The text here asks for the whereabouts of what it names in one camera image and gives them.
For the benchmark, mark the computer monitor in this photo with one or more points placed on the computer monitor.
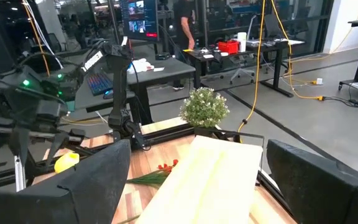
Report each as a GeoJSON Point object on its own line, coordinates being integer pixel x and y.
{"type": "Point", "coordinates": [139, 18]}

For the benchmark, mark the person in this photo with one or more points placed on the person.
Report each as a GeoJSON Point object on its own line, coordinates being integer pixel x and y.
{"type": "Point", "coordinates": [183, 25]}

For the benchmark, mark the dark grey desk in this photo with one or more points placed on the dark grey desk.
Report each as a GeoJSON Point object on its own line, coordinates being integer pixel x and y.
{"type": "Point", "coordinates": [166, 71]}

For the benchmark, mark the yellow tulip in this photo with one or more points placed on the yellow tulip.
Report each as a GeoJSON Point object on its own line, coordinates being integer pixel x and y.
{"type": "Point", "coordinates": [66, 162]}

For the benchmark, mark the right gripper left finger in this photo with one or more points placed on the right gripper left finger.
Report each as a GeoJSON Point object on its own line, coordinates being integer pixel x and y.
{"type": "Point", "coordinates": [73, 202]}

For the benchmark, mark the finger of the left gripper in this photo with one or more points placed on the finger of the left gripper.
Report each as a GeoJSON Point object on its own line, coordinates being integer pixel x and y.
{"type": "Point", "coordinates": [21, 146]}
{"type": "Point", "coordinates": [56, 146]}

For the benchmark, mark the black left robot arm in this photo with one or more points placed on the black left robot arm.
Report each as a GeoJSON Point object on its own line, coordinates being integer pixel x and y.
{"type": "Point", "coordinates": [118, 93]}

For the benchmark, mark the white plug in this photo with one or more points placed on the white plug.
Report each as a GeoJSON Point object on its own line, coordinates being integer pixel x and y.
{"type": "Point", "coordinates": [319, 81]}

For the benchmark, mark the red box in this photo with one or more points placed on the red box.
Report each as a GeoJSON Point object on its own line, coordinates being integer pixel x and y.
{"type": "Point", "coordinates": [228, 47]}

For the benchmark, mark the white cloth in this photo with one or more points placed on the white cloth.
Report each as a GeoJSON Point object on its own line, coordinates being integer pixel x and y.
{"type": "Point", "coordinates": [140, 66]}

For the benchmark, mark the dark office chair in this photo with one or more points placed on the dark office chair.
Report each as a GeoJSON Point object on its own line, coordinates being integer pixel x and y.
{"type": "Point", "coordinates": [275, 26]}

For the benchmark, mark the potted white-flowered plant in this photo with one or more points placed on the potted white-flowered plant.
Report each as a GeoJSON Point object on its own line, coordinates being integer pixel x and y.
{"type": "Point", "coordinates": [204, 107]}

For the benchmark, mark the white cup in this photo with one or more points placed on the white cup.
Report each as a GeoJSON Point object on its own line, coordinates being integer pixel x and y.
{"type": "Point", "coordinates": [241, 42]}

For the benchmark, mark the white paper slip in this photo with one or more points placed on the white paper slip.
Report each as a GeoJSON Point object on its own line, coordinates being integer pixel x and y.
{"type": "Point", "coordinates": [158, 69]}

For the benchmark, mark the red flower bunch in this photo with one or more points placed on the red flower bunch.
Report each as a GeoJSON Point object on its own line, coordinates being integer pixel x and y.
{"type": "Point", "coordinates": [163, 169]}

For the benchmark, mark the grey office chair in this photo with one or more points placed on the grey office chair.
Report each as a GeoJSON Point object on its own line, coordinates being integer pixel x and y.
{"type": "Point", "coordinates": [241, 73]}

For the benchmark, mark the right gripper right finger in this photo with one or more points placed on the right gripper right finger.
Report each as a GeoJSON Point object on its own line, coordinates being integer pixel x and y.
{"type": "Point", "coordinates": [322, 199]}

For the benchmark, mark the backlit keyboard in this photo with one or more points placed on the backlit keyboard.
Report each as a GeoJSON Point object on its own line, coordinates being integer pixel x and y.
{"type": "Point", "coordinates": [99, 84]}

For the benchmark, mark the black computer mouse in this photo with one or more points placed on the black computer mouse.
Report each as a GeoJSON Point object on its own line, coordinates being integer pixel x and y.
{"type": "Point", "coordinates": [108, 94]}

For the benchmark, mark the black desk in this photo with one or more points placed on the black desk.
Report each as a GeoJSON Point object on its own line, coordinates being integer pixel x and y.
{"type": "Point", "coordinates": [259, 46]}

